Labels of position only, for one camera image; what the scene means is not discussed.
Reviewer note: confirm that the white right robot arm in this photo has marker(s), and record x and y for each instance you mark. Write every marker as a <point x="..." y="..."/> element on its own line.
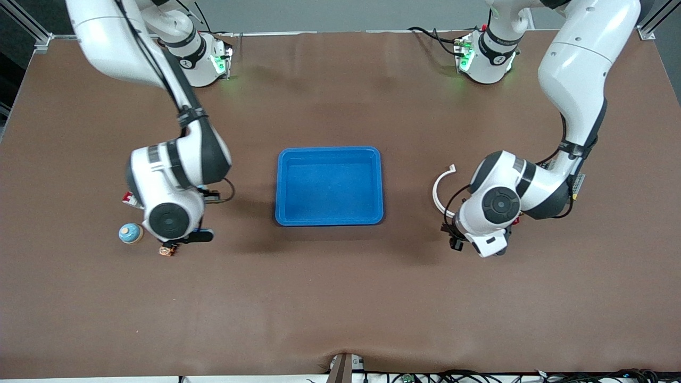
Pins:
<point x="106" y="37"/>

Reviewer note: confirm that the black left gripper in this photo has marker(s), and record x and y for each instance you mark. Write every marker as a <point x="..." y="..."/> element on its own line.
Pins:
<point x="454" y="237"/>

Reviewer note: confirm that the red yellow button switch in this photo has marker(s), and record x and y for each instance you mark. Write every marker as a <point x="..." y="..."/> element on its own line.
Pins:
<point x="167" y="251"/>

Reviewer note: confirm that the blue plastic tray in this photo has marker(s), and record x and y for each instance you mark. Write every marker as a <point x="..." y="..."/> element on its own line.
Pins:
<point x="330" y="186"/>

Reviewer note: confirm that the metal mesh power supply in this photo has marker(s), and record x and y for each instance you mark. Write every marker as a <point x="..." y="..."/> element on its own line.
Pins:
<point x="579" y="183"/>

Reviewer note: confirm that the white red circuit breaker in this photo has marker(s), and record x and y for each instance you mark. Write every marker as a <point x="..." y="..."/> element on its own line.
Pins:
<point x="127" y="198"/>

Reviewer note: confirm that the blue dome call bell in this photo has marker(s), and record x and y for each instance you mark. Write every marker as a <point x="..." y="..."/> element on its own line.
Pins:
<point x="130" y="233"/>

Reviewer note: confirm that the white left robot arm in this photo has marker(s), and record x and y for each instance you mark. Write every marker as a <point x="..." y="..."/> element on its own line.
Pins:
<point x="574" y="64"/>

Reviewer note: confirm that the brown camera stand post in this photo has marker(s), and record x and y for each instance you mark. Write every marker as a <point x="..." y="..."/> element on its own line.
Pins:
<point x="343" y="369"/>

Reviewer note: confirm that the white curved plastic bracket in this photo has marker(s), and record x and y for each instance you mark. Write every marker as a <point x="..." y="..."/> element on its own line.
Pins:
<point x="434" y="194"/>

